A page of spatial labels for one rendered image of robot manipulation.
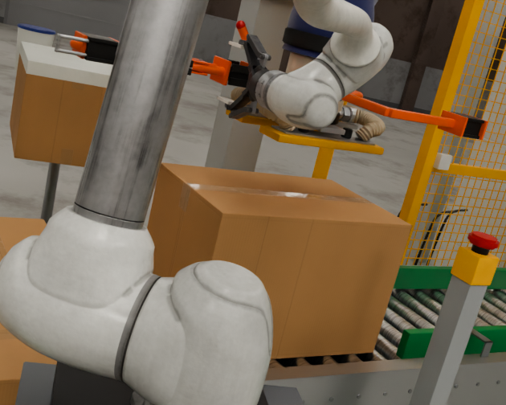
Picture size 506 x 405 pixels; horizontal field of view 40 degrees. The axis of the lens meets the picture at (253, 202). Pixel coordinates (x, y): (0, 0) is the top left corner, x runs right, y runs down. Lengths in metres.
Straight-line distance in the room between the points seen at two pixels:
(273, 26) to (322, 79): 1.44
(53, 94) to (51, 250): 2.00
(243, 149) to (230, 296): 2.04
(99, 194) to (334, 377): 1.01
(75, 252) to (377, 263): 1.15
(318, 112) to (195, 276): 0.57
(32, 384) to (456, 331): 0.96
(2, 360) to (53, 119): 1.46
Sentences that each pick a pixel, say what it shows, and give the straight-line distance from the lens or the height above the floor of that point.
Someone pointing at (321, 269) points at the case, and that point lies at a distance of 1.81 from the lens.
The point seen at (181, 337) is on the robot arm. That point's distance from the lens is 0.90.
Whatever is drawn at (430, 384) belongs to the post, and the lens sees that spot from 1.76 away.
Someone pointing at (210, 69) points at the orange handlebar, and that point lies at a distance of 1.67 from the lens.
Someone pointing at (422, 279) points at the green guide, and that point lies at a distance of 2.70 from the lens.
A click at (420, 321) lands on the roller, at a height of 0.54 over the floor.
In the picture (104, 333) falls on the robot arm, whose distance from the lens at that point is 0.93.
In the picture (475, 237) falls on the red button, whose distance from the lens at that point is 1.65.
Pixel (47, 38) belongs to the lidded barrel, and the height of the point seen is 0.48.
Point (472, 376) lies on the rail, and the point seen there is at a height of 0.55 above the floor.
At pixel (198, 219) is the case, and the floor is 0.89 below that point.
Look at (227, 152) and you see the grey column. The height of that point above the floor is 0.83.
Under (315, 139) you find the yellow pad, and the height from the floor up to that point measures 1.14.
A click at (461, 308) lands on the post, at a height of 0.87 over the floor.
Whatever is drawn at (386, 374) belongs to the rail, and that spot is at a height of 0.58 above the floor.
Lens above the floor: 1.40
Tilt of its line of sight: 15 degrees down
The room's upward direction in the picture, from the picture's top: 14 degrees clockwise
